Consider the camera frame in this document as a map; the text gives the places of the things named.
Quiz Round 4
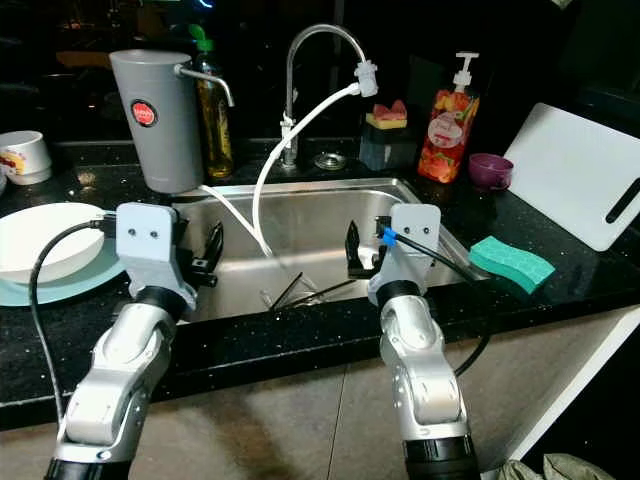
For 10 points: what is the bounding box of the white faucet diverter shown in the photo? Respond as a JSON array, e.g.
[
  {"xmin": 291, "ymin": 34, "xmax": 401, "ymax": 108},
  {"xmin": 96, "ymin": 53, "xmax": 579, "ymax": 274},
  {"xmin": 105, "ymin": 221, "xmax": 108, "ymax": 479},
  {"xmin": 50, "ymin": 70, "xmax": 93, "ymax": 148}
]
[{"xmin": 353, "ymin": 59, "xmax": 380, "ymax": 98}]

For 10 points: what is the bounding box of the dark grey sponge holder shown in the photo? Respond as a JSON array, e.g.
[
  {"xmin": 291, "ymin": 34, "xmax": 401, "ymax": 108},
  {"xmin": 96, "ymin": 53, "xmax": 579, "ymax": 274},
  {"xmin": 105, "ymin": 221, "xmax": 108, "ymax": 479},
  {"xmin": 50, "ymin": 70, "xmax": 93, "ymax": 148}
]
[{"xmin": 357, "ymin": 124, "xmax": 419, "ymax": 172}]

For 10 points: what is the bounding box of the stainless steel sink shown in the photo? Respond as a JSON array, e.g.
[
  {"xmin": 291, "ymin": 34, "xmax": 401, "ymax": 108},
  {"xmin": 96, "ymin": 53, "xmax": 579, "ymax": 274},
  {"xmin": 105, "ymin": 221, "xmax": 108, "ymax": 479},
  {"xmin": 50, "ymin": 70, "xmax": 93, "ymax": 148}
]
[{"xmin": 140, "ymin": 177, "xmax": 496, "ymax": 326}]

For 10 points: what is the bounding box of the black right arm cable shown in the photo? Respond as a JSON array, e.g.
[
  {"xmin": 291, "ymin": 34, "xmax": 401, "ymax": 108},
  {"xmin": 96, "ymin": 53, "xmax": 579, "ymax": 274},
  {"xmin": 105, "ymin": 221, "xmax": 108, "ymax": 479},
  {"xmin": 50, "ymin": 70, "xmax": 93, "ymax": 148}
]
[{"xmin": 375, "ymin": 215, "xmax": 501, "ymax": 379}]

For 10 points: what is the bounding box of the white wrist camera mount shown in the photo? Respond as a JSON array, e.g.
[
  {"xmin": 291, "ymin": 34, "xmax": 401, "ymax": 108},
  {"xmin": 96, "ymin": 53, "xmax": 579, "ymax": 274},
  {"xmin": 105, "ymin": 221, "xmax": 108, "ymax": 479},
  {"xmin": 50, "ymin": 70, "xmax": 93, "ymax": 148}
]
[
  {"xmin": 368, "ymin": 203, "xmax": 443, "ymax": 306},
  {"xmin": 115, "ymin": 202, "xmax": 199, "ymax": 319}
]

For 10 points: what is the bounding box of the grey water filter jug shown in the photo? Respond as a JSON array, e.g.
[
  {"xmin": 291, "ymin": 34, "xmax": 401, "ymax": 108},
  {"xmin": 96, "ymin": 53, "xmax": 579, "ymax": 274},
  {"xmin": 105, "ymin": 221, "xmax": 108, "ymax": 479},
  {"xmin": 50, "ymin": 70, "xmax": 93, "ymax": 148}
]
[{"xmin": 110, "ymin": 50, "xmax": 236, "ymax": 195}]

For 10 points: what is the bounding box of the yellow and pink sponge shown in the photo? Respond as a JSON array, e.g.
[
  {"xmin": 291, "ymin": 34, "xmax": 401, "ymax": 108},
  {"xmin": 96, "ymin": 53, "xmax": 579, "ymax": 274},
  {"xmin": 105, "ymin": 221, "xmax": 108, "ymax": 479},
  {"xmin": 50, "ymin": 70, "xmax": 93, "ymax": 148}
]
[{"xmin": 365, "ymin": 99, "xmax": 409, "ymax": 131}]

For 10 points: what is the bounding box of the black chopstick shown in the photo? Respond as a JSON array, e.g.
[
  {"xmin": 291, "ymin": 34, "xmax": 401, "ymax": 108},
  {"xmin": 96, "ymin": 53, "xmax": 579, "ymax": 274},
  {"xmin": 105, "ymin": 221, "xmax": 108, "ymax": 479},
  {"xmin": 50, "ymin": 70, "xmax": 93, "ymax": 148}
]
[
  {"xmin": 293, "ymin": 278, "xmax": 361, "ymax": 307},
  {"xmin": 270, "ymin": 272, "xmax": 305, "ymax": 311}
]

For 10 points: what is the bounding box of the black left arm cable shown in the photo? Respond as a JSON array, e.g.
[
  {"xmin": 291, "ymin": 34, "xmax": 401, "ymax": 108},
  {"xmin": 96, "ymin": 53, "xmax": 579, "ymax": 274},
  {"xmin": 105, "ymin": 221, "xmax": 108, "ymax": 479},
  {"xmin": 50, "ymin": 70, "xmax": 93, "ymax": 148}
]
[{"xmin": 28, "ymin": 218, "xmax": 121, "ymax": 431}]

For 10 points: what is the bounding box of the white hose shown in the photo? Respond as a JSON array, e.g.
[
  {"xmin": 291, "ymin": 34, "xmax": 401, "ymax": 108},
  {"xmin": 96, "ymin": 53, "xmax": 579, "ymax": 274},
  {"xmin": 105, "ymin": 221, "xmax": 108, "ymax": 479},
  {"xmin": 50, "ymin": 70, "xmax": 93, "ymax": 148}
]
[{"xmin": 200, "ymin": 84, "xmax": 359, "ymax": 259}]

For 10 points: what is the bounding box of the orange dish soap pump bottle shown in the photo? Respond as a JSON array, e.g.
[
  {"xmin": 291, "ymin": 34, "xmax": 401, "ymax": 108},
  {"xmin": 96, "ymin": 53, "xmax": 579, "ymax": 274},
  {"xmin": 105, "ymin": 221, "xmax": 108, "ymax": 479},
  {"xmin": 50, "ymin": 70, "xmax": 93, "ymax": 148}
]
[{"xmin": 418, "ymin": 52, "xmax": 481, "ymax": 185}]

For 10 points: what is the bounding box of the chrome gooseneck faucet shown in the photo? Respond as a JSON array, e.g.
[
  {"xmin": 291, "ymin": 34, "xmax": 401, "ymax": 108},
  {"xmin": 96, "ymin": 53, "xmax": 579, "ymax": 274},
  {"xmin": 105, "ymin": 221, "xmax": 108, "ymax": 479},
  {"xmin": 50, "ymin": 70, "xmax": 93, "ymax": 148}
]
[{"xmin": 282, "ymin": 24, "xmax": 373, "ymax": 169}]

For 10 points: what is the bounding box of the white printed mug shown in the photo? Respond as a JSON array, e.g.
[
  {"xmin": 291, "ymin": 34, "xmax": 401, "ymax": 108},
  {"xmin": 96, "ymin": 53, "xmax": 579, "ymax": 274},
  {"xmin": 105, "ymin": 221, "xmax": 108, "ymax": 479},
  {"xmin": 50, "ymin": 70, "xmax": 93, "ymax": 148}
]
[{"xmin": 0, "ymin": 131, "xmax": 54, "ymax": 187}]

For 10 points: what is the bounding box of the white cutting board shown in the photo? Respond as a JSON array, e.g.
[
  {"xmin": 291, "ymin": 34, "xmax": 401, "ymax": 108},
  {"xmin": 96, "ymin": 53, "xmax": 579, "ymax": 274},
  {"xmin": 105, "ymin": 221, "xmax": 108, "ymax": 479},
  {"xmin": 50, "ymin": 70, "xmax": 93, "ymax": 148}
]
[{"xmin": 503, "ymin": 102, "xmax": 640, "ymax": 253}]

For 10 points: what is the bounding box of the green cloth on floor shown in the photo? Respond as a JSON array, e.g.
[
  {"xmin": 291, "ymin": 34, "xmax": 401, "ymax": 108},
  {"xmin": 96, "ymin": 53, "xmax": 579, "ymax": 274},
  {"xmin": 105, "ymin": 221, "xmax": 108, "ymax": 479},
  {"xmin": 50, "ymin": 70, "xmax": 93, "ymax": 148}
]
[{"xmin": 480, "ymin": 455, "xmax": 616, "ymax": 480}]

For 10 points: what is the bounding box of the oil bottle with green cap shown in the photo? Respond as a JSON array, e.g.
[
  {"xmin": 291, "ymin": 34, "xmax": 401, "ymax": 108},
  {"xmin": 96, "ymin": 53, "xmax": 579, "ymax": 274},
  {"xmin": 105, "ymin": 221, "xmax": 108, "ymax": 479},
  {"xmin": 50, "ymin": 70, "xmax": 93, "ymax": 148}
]
[{"xmin": 184, "ymin": 24, "xmax": 236, "ymax": 181}]

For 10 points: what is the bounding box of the purple cup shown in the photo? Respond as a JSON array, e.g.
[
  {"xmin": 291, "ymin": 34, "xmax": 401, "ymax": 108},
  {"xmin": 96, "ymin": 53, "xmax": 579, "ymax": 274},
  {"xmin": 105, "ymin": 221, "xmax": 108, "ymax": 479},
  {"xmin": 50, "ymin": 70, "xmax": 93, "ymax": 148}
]
[{"xmin": 468, "ymin": 153, "xmax": 515, "ymax": 192}]

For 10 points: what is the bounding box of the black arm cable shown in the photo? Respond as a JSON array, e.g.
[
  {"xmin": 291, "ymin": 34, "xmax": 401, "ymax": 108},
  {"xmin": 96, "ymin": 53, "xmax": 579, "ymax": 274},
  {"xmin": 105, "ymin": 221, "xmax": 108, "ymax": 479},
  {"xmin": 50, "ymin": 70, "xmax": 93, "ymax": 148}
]
[
  {"xmin": 375, "ymin": 215, "xmax": 501, "ymax": 379},
  {"xmin": 28, "ymin": 218, "xmax": 121, "ymax": 431}
]

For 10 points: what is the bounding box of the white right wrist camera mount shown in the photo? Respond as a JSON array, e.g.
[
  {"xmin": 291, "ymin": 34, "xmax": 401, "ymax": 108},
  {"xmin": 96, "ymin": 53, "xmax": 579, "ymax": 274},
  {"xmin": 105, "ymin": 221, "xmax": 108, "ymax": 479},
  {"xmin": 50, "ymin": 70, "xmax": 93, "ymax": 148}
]
[{"xmin": 368, "ymin": 203, "xmax": 443, "ymax": 306}]

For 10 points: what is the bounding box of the teal sponge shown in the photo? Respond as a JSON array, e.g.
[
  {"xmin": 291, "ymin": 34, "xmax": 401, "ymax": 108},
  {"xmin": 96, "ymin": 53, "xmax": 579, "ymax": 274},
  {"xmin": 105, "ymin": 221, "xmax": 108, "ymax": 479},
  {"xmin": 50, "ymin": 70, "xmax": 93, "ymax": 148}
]
[{"xmin": 468, "ymin": 236, "xmax": 557, "ymax": 295}]

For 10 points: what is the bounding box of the white bowl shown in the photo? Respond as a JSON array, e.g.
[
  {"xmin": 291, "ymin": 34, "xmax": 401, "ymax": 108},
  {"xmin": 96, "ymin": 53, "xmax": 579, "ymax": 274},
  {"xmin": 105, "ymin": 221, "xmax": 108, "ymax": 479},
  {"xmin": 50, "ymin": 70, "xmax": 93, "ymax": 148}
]
[{"xmin": 0, "ymin": 202, "xmax": 108, "ymax": 284}]

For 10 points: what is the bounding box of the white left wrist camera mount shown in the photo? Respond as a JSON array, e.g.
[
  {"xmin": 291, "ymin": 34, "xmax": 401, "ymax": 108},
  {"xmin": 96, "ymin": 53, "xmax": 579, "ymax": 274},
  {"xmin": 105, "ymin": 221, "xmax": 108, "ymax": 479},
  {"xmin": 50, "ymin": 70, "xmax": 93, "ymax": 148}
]
[{"xmin": 115, "ymin": 202, "xmax": 199, "ymax": 319}]

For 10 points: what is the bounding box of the round chrome sink hole cover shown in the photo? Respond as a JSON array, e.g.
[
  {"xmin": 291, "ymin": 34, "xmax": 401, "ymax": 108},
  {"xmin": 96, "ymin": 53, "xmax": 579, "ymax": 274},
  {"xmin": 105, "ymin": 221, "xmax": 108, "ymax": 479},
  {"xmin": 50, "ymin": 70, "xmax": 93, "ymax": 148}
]
[{"xmin": 313, "ymin": 152, "xmax": 348, "ymax": 172}]

